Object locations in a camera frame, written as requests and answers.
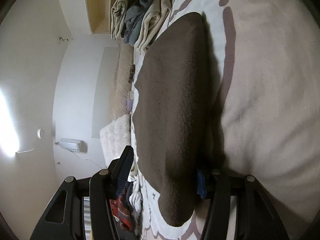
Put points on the brown scrunchie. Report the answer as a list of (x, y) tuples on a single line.
[(131, 74)]

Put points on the purple book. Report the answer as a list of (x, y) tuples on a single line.
[(129, 101)]

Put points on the wooden shelf right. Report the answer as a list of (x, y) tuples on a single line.
[(99, 15)]

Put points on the ceiling lamp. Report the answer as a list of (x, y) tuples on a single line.
[(40, 133)]

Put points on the black garment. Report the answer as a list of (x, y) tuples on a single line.
[(127, 193)]

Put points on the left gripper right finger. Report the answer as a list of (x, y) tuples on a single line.
[(256, 217)]

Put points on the beige quilted duvet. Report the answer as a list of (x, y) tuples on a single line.
[(121, 83)]

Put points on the red plaid garment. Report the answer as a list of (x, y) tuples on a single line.
[(123, 214)]

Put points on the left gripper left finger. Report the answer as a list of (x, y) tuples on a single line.
[(63, 217)]

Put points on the grey curtain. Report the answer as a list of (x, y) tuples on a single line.
[(87, 219)]

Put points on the brown knit cardigan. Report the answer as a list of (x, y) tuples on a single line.
[(176, 87)]

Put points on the fluffy white pillow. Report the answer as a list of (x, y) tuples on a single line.
[(115, 137)]

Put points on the white garment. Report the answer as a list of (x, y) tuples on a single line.
[(138, 199)]

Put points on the white air conditioner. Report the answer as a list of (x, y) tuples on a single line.
[(71, 145)]

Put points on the cream folded knit garment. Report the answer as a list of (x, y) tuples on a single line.
[(152, 22)]

